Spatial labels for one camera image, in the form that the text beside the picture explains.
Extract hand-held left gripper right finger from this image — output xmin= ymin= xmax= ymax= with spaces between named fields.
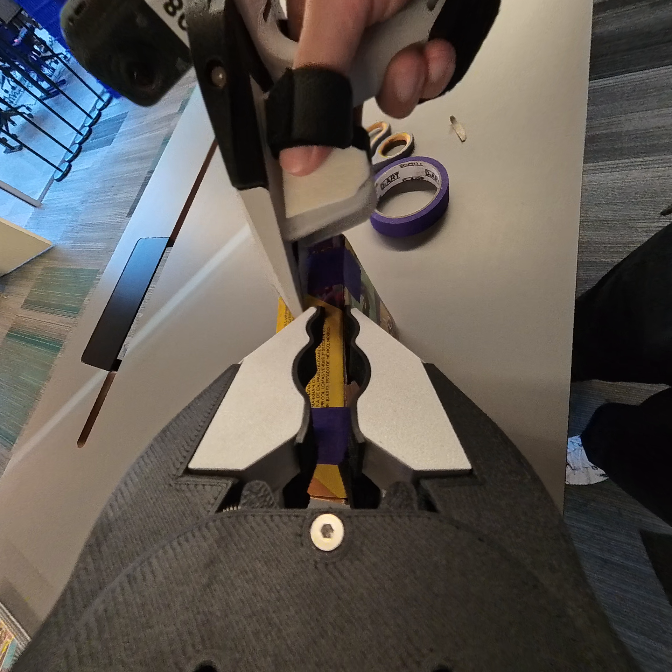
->
xmin=345 ymin=307 xmax=473 ymax=474

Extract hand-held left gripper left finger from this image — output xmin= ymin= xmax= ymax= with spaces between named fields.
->
xmin=187 ymin=308 xmax=324 ymax=471

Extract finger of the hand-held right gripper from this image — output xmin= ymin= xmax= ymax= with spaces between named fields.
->
xmin=280 ymin=148 xmax=381 ymax=243
xmin=238 ymin=185 xmax=306 ymax=317

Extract grey yellow scissors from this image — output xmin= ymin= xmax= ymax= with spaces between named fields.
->
xmin=366 ymin=122 xmax=417 ymax=159

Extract purple tape roll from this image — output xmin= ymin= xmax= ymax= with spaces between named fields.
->
xmin=369 ymin=156 xmax=450 ymax=238

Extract yellow purple toy set box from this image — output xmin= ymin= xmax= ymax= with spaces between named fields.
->
xmin=275 ymin=233 xmax=401 ymax=508

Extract person's black trousers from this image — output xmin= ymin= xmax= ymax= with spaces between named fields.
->
xmin=571 ymin=220 xmax=672 ymax=527

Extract colourful printed box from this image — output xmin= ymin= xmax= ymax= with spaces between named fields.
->
xmin=0 ymin=604 xmax=30 ymax=672

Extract dark table cable cover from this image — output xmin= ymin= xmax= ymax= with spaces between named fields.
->
xmin=80 ymin=237 xmax=172 ymax=372

